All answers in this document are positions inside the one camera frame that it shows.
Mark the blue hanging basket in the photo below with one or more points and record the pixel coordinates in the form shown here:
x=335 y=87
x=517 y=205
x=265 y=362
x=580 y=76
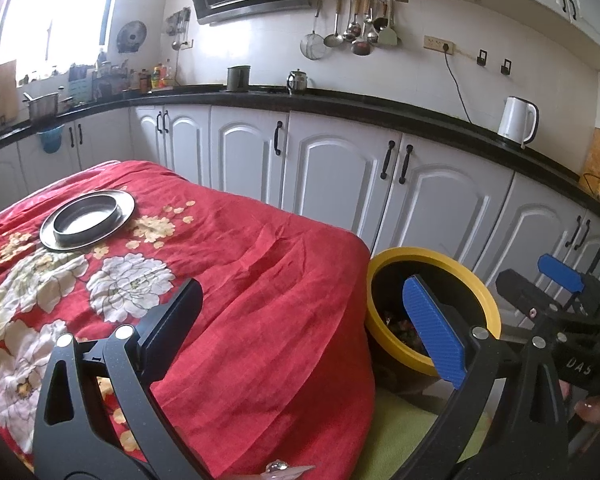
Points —
x=50 y=140

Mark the round metal plate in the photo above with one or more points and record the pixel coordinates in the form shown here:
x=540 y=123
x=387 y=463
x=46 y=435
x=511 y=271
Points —
x=87 y=220

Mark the yellow-rimmed trash bin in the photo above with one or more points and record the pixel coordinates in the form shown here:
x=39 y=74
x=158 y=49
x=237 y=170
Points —
x=420 y=253

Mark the black kitchen countertop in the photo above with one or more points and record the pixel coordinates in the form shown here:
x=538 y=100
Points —
x=380 y=110

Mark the white lower kitchen cabinets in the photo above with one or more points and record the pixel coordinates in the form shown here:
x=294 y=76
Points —
x=330 y=170

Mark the steel cooking pot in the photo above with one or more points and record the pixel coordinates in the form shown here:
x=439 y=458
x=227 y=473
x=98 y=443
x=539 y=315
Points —
x=42 y=107

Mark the person's right hand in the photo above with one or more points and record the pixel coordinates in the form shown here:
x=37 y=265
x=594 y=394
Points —
x=591 y=410

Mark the beige power strip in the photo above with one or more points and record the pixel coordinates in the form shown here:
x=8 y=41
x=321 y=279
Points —
x=437 y=44

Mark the kitchen window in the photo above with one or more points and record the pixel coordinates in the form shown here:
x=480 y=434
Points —
x=55 y=20

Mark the group of condiment bottles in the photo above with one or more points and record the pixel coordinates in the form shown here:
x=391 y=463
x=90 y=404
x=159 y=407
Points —
x=157 y=76

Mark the person's left hand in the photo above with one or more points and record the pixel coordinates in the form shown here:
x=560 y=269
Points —
x=290 y=471

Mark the yellow-green cloth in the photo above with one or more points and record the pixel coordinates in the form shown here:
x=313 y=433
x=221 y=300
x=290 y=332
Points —
x=410 y=435

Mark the hanging kitchen tools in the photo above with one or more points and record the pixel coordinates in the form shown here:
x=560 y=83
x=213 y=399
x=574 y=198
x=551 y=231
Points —
x=179 y=27

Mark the black canister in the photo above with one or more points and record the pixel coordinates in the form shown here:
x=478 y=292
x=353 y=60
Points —
x=238 y=79

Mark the wooden cutting board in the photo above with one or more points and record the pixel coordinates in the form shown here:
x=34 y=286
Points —
x=2 y=87

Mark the red floral tablecloth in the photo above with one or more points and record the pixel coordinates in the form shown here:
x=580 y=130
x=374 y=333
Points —
x=260 y=280

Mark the row of hanging kitchen utensils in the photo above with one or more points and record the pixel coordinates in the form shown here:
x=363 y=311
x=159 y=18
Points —
x=365 y=27

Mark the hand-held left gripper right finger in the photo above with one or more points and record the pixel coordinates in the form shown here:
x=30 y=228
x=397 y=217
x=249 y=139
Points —
x=435 y=332

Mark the black wall hook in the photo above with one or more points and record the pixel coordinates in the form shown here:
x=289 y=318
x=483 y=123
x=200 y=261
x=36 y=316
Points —
x=505 y=67
x=481 y=57

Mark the steel teapot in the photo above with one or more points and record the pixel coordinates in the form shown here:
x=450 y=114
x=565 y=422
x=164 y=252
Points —
x=297 y=82

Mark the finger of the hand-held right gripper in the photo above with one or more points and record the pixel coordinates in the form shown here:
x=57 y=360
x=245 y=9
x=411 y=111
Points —
x=530 y=292
x=560 y=272

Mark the white electric kettle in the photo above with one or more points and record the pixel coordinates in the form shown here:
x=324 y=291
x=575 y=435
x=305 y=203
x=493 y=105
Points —
x=515 y=120

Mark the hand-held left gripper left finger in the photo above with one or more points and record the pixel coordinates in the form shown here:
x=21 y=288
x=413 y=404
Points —
x=172 y=327

